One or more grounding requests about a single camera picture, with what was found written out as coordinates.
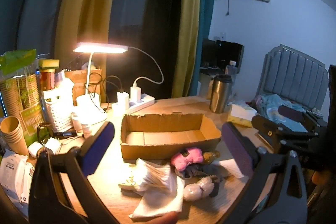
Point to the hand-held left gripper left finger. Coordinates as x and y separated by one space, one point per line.
98 148

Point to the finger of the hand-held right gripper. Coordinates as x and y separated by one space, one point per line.
294 146
267 123

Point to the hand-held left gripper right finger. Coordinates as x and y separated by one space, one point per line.
237 150

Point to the brown plush toy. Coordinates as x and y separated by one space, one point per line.
210 156

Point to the grey dotted sock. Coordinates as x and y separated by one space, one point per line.
210 174

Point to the pink plush toy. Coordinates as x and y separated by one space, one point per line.
186 159

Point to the bubble wrap bundle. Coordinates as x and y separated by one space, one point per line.
197 188

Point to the blue blanket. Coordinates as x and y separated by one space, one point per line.
270 108

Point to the small white bottle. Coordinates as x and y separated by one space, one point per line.
76 121
86 130

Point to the yellow tissue pack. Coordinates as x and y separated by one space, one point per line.
240 115

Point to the black pen-shaped device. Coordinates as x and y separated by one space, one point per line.
64 134

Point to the small printed packet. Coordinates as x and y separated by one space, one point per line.
126 184

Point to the white square adapter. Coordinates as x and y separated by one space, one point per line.
52 145

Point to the grey padded headboard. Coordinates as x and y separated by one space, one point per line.
296 74

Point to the white plastic basket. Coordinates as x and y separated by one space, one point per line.
59 113

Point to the steel tumbler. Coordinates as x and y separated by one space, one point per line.
219 98

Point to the white earbud case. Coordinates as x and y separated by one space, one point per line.
35 149

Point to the white power strip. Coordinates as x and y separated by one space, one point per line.
143 101

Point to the clear plastic bottle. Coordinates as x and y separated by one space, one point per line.
231 69

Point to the closed brown cardboard box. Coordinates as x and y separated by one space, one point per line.
76 82

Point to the white crumpled tissue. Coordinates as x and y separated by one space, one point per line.
65 85

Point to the black monitor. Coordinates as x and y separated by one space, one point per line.
225 53

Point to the red label jar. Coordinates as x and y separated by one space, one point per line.
47 81

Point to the stack of brown paper cups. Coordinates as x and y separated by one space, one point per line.
13 134

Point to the white printed packet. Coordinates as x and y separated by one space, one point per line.
14 176

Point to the green wrapped paper cup pack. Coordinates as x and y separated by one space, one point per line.
21 92

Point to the yellow sponge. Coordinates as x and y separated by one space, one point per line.
49 64

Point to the white desk lamp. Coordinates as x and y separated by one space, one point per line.
99 47

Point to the yellow curtain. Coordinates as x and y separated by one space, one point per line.
86 3
187 29

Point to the teal curtain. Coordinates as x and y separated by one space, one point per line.
34 3
207 3

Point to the white wall socket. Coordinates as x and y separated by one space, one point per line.
223 36

